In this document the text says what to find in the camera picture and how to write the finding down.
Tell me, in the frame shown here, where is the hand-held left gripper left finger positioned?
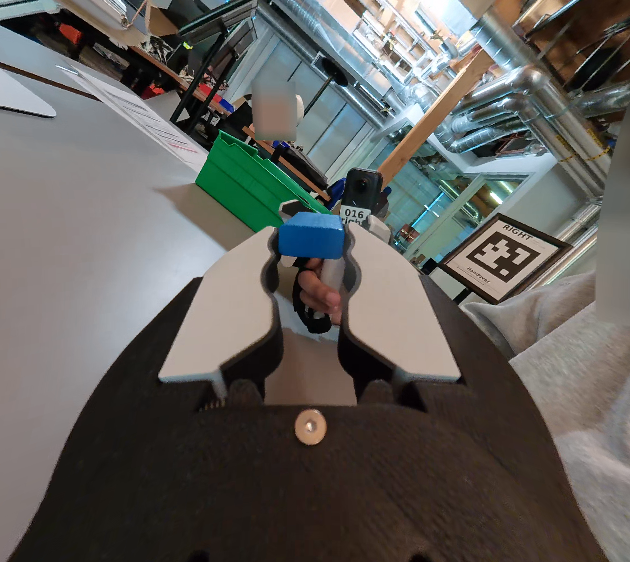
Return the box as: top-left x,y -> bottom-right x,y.
157,226 -> 284,399

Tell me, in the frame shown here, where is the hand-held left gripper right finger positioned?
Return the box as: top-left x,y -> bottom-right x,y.
339,227 -> 462,383

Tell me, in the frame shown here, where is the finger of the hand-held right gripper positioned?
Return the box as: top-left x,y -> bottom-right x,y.
367,218 -> 393,248
279,200 -> 319,226

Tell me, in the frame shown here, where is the blue notched block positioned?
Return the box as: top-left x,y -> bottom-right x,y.
277,212 -> 346,261

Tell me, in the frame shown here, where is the grey desk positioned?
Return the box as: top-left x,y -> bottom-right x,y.
0,26 -> 357,562

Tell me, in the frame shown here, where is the person's right hand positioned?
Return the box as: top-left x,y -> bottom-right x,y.
298,272 -> 344,326

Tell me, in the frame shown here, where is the green plastic bin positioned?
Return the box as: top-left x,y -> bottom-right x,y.
195,130 -> 333,233

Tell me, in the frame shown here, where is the slanted wooden beam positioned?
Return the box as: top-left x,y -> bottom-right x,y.
376,48 -> 494,185

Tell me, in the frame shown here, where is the black floor lamp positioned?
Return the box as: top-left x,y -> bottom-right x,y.
301,57 -> 348,117

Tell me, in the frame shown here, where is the framed marker sign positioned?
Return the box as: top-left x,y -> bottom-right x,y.
437,213 -> 575,305

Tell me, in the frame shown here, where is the printed paper sheet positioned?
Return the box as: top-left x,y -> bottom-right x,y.
58,64 -> 210,168

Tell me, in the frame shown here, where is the silver pipe bundle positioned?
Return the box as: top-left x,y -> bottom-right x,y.
443,11 -> 611,189

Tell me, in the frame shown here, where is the black monitor on stand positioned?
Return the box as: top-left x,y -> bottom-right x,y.
170,0 -> 260,130

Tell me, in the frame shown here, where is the white monitor base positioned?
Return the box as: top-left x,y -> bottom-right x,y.
0,68 -> 58,119

